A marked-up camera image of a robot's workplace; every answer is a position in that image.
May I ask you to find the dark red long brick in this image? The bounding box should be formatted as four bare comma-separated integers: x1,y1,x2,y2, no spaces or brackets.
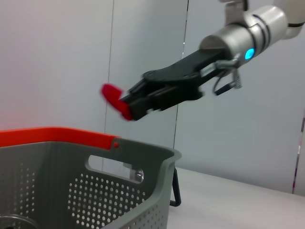
100,83,134,123

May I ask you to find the glass teacup black holder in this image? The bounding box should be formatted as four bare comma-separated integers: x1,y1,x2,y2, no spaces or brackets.
0,214,39,229

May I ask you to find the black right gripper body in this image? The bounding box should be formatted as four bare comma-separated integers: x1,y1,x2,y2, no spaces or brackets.
142,47,235,106

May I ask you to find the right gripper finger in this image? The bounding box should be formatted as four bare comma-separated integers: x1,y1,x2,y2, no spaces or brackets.
129,88,168,121
121,80,165,104

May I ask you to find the grey perforated storage basket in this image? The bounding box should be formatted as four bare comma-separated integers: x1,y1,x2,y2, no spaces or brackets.
0,138,183,229

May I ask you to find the right wrist connector cable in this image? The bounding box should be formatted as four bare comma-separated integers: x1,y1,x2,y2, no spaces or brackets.
201,56,244,96

